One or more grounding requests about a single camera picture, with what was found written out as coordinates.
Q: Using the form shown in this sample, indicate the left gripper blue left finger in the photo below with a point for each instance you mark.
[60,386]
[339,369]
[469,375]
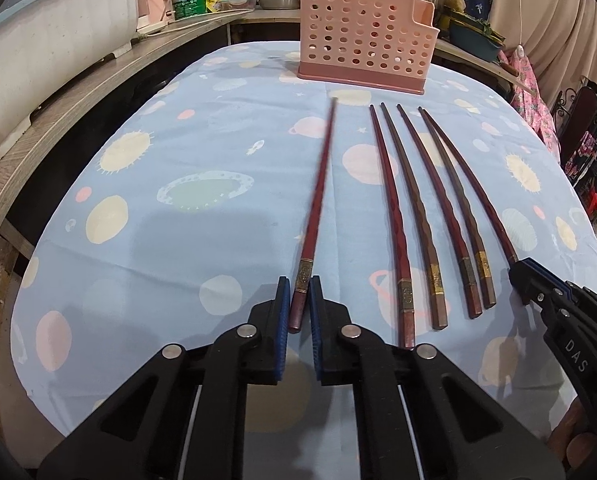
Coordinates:
[182,414]

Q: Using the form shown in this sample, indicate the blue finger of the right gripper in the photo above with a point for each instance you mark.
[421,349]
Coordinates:
[535,283]

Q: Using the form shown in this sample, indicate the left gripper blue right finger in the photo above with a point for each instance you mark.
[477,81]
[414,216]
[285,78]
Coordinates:
[418,416]

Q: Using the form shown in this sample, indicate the brown chopstick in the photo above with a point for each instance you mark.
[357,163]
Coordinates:
[488,294]
[435,291]

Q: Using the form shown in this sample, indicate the dark red chopstick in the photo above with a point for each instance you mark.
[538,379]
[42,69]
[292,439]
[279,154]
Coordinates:
[307,254]
[404,288]

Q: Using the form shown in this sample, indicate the blue planet pattern tablecloth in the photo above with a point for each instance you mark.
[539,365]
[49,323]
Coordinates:
[192,211]

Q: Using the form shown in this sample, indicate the pink floral cloth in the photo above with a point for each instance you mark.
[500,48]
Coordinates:
[529,104]

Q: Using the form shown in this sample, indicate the dark blue plastic basin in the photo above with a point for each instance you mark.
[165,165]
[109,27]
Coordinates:
[475,36]

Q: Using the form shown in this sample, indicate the beige curtain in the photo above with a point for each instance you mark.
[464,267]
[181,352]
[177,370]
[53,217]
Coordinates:
[558,36]

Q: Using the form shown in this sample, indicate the pink perforated utensil holder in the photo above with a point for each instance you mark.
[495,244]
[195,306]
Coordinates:
[384,44]

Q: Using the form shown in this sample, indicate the wooden counter shelf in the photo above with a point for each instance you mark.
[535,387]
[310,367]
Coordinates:
[75,99]

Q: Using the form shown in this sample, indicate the white dish drainer tub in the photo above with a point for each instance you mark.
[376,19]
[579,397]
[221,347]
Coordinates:
[46,43]

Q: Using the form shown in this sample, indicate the clear lidded food container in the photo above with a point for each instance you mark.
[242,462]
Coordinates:
[235,5]

